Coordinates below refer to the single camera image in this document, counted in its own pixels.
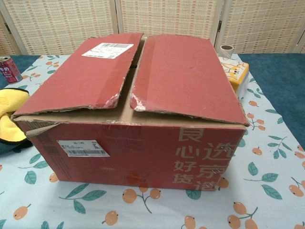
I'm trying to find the red cardboard shipping box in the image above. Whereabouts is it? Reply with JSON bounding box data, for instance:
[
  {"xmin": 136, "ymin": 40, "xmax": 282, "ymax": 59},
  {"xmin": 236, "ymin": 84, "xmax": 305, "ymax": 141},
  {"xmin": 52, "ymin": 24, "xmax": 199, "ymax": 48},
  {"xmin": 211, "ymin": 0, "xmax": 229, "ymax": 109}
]
[{"xmin": 11, "ymin": 32, "xmax": 250, "ymax": 191}]

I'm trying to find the red soda can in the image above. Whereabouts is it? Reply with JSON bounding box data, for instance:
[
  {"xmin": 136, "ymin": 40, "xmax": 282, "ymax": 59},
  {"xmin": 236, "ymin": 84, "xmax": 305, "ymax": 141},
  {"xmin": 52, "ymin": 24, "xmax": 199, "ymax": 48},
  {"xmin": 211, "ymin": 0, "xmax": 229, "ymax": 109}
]
[{"xmin": 0, "ymin": 56, "xmax": 23, "ymax": 83}]

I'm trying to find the yellow and dark cloth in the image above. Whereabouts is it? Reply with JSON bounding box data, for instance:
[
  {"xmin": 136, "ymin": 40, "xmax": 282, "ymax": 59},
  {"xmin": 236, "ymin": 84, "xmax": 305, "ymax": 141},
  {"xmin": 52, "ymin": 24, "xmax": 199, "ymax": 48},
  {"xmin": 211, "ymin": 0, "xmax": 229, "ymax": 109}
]
[{"xmin": 0, "ymin": 87, "xmax": 34, "ymax": 150}]

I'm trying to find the woven folding screen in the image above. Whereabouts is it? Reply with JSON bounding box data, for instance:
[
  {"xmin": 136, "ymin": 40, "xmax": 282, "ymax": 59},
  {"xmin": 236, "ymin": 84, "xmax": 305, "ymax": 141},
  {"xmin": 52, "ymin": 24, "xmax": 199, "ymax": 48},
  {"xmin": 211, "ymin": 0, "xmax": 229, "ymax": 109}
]
[{"xmin": 0, "ymin": 0, "xmax": 305, "ymax": 55}]

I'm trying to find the brown cardboard tube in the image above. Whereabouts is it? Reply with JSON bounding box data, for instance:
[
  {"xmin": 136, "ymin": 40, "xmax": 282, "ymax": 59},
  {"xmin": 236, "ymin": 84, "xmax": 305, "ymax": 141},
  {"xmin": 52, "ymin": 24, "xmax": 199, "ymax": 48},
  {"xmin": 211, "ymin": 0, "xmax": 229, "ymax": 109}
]
[{"xmin": 219, "ymin": 44, "xmax": 235, "ymax": 59}]

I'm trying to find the orange corgi print tissue pack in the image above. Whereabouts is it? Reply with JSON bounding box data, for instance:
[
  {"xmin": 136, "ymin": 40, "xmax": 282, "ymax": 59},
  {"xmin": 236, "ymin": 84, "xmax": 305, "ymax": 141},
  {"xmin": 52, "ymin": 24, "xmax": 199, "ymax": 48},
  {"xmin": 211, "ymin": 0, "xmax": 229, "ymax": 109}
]
[{"xmin": 218, "ymin": 56, "xmax": 250, "ymax": 99}]

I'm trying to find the floral fruit print tablecloth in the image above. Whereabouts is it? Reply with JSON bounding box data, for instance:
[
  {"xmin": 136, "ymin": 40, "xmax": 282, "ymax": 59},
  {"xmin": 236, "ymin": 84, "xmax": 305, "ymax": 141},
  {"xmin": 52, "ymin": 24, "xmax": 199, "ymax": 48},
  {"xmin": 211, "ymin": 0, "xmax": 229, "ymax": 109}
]
[{"xmin": 0, "ymin": 53, "xmax": 305, "ymax": 229}]

